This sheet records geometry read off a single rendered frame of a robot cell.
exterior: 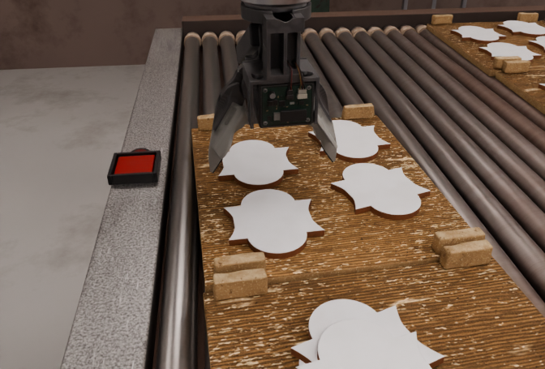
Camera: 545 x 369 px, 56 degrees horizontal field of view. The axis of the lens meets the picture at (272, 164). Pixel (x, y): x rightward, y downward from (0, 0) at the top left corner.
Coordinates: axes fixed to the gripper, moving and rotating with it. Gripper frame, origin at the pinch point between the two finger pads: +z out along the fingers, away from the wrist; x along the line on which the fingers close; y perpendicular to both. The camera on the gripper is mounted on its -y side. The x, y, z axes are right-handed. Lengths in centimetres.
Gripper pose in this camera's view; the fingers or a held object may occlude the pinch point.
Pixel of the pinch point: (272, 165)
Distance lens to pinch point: 63.8
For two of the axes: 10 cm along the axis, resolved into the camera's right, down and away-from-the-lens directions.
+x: 9.9, -0.9, 1.5
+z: 0.0, 8.7, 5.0
